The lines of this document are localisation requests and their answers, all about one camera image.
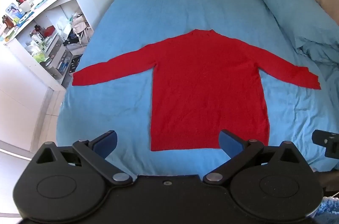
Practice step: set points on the red box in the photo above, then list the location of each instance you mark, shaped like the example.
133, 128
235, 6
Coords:
49, 31

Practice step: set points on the blue bed sheet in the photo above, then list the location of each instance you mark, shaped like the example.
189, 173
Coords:
185, 6

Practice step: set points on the red sweater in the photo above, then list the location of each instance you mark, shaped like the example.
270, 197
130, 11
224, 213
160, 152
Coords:
206, 86

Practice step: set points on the blue fuzzy rug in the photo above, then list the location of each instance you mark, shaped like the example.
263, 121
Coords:
329, 206

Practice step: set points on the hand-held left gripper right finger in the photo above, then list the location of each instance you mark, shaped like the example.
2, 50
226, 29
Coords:
229, 144

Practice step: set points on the green packet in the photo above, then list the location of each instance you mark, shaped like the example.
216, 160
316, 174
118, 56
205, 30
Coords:
39, 57

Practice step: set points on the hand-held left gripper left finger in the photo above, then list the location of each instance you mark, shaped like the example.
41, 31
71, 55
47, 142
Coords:
107, 144

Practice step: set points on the blue duvet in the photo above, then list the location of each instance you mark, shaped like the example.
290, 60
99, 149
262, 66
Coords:
286, 6

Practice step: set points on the blue and white package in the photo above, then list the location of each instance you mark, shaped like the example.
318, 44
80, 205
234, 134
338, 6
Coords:
12, 10

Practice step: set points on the beige bag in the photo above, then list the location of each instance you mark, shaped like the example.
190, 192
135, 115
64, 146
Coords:
79, 26

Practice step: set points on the brown bottle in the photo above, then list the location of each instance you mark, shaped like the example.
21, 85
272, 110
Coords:
8, 22

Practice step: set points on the white shelf unit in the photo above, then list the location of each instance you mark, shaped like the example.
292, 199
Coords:
16, 54

